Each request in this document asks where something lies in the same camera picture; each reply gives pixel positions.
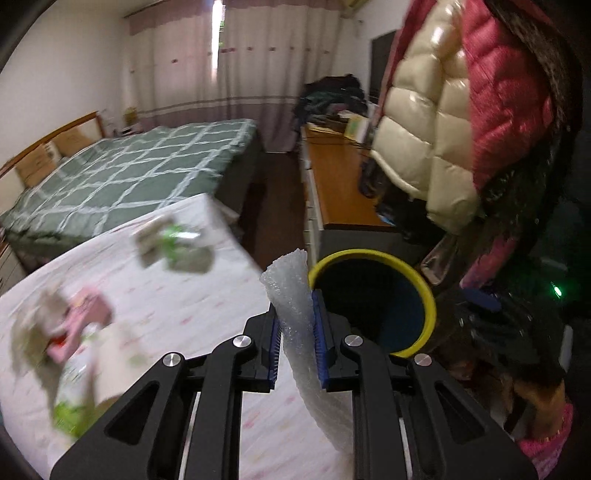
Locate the red puffer jacket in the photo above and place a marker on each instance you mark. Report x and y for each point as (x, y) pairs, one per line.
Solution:
(509, 101)

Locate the white plastic bottle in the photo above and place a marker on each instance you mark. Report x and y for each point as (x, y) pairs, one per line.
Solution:
(146, 238)

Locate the green plastic snack bag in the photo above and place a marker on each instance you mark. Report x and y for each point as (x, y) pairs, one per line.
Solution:
(73, 409)

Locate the wooden headboard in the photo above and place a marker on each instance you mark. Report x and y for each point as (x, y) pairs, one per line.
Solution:
(93, 116)

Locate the brown pillow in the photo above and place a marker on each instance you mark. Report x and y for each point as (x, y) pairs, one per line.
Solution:
(72, 141)
(36, 166)

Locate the wicker basket on bedside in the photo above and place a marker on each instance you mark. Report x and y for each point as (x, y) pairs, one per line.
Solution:
(130, 116)

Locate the white foam wrap sheet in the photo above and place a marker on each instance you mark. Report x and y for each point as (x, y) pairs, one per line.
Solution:
(286, 283)

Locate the cream puffer jacket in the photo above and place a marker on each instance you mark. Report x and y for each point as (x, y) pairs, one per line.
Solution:
(423, 140)

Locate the yellow rimmed trash bin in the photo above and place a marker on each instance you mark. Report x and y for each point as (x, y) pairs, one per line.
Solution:
(383, 298)

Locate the green plaid bed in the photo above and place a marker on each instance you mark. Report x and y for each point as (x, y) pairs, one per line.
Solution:
(117, 180)

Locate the green clear jar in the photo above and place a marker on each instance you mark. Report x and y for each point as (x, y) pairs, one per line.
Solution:
(186, 249)

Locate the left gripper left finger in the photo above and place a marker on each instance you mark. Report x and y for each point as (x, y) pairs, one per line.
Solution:
(182, 418)

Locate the black television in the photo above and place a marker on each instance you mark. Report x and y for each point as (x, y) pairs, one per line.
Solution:
(380, 49)

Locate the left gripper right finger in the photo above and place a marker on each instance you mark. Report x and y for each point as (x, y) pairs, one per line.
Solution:
(411, 419)

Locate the right brown pillow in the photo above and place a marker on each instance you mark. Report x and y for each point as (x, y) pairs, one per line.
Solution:
(72, 141)

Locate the wooden low cabinet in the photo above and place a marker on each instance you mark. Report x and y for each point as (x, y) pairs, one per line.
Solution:
(337, 215)

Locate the pink striped curtains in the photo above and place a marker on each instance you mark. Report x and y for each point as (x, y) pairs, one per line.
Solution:
(204, 61)

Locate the clothes pile by curtain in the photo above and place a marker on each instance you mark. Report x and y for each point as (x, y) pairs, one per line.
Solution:
(328, 96)

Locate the pink strawberry milk carton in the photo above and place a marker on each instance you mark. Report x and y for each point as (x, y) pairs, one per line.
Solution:
(86, 307)

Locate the left brown pillow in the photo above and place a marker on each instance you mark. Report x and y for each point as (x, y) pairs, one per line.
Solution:
(36, 166)

